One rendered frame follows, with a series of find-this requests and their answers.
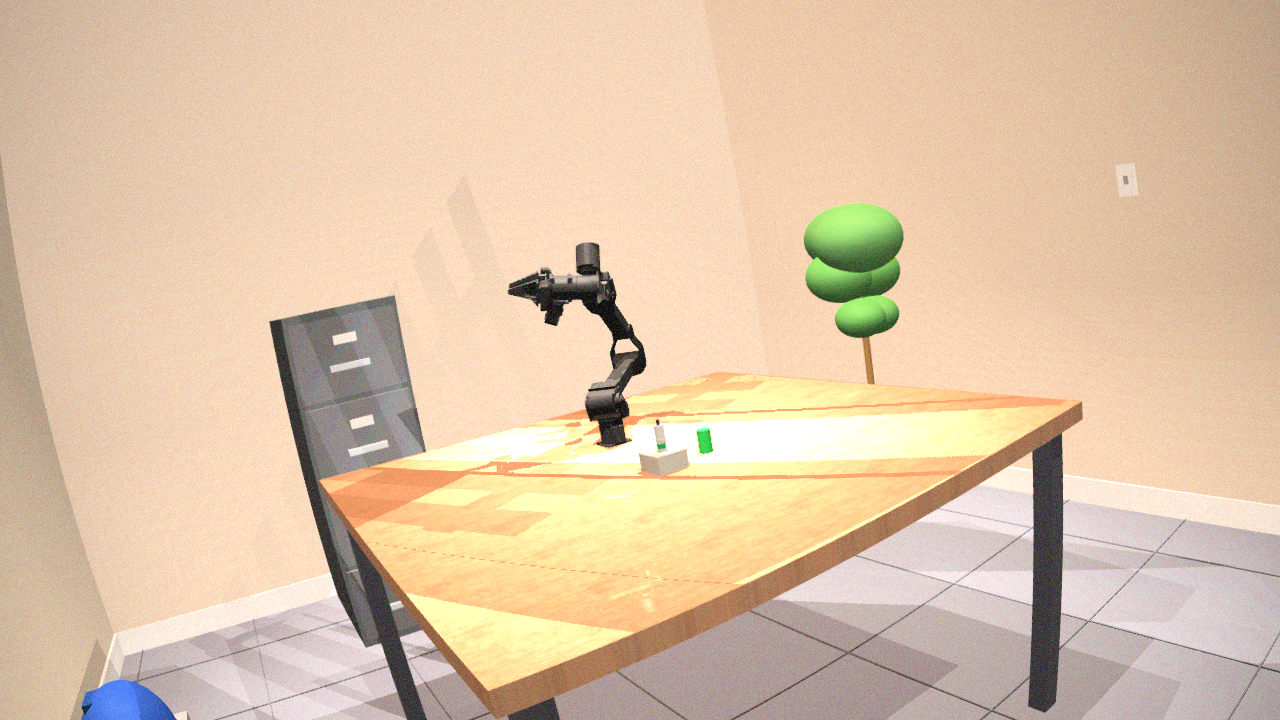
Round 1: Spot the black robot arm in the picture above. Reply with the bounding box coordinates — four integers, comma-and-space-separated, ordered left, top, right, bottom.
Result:
544, 242, 646, 448

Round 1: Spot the white block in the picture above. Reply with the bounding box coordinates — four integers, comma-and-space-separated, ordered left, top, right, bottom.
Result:
639, 443, 689, 477

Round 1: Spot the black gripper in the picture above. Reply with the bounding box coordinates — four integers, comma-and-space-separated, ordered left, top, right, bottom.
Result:
508, 266, 577, 311

